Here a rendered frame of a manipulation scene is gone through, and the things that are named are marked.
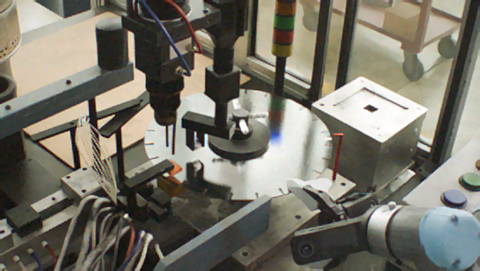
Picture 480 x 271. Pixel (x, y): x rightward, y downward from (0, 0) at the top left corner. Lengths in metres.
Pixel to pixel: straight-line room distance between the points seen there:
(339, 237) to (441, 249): 0.19
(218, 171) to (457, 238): 0.44
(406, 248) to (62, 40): 1.34
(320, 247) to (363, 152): 0.42
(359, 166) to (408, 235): 0.52
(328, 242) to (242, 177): 0.21
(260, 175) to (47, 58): 0.94
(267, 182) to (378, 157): 0.32
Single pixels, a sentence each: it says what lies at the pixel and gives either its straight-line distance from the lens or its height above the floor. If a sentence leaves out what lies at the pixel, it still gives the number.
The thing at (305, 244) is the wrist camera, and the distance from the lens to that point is 0.92.
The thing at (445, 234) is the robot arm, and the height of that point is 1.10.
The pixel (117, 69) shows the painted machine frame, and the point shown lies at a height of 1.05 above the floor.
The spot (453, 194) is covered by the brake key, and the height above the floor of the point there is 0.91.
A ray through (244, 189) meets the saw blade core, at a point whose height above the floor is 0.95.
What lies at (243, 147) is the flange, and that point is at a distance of 1.10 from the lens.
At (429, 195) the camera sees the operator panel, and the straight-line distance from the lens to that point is 1.17.
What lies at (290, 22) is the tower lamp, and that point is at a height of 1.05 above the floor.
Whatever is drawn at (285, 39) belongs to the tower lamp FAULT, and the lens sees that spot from 1.35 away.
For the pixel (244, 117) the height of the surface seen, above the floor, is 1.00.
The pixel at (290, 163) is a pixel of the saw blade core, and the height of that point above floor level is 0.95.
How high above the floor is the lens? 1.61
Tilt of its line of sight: 35 degrees down
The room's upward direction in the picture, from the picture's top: 3 degrees clockwise
